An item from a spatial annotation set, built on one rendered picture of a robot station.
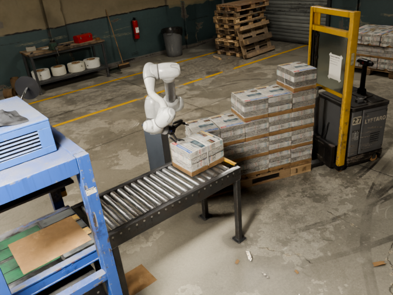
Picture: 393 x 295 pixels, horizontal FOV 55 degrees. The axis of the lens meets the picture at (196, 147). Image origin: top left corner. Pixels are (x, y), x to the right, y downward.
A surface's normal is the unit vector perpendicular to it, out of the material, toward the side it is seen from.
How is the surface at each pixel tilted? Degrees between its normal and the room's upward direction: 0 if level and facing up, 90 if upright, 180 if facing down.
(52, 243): 0
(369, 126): 90
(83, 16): 90
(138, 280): 0
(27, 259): 0
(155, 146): 90
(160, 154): 90
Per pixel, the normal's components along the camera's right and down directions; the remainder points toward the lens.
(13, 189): 0.63, 0.30
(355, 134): 0.32, 0.40
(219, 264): -0.08, -0.89
